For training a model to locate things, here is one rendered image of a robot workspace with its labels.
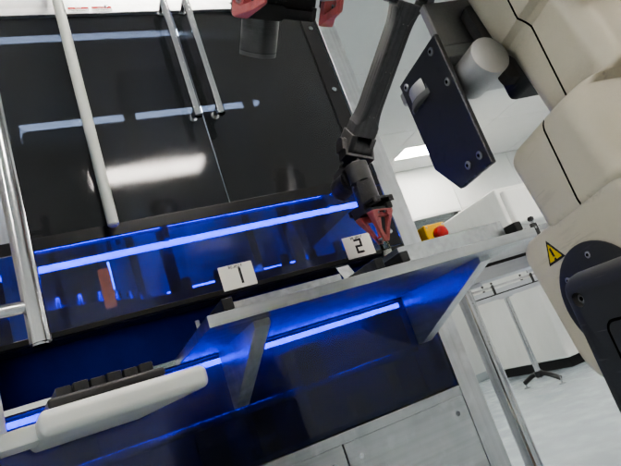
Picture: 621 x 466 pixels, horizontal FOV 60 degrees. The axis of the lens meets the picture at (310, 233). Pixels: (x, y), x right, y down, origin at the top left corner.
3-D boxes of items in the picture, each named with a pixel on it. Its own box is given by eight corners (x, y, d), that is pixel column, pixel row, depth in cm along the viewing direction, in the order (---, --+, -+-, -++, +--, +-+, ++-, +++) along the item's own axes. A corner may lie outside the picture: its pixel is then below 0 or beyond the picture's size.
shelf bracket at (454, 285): (419, 344, 137) (400, 296, 140) (428, 341, 138) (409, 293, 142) (504, 316, 107) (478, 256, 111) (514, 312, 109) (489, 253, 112)
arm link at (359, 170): (349, 156, 126) (369, 154, 129) (336, 169, 132) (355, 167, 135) (359, 183, 125) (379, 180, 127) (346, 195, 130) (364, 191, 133)
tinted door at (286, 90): (230, 203, 136) (171, 15, 150) (373, 177, 153) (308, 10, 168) (231, 202, 135) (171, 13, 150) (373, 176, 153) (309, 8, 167)
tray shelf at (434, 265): (176, 368, 124) (175, 360, 124) (420, 293, 152) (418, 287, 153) (209, 328, 81) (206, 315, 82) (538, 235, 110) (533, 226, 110)
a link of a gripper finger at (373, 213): (383, 246, 130) (371, 211, 132) (403, 235, 125) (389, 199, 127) (363, 250, 126) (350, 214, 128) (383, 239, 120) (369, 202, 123)
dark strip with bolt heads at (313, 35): (386, 247, 146) (295, 9, 165) (400, 244, 147) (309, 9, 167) (388, 246, 144) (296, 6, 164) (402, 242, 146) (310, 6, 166)
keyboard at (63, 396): (37, 434, 94) (34, 420, 95) (118, 408, 102) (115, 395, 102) (48, 410, 62) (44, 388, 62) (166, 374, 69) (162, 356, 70)
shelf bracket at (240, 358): (234, 410, 117) (217, 351, 120) (247, 405, 118) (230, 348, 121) (275, 398, 87) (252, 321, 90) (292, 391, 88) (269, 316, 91)
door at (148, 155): (25, 241, 116) (-19, 21, 131) (228, 203, 135) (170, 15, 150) (25, 240, 116) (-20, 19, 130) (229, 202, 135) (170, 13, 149)
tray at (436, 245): (338, 305, 130) (334, 292, 131) (424, 280, 141) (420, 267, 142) (403, 264, 100) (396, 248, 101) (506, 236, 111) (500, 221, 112)
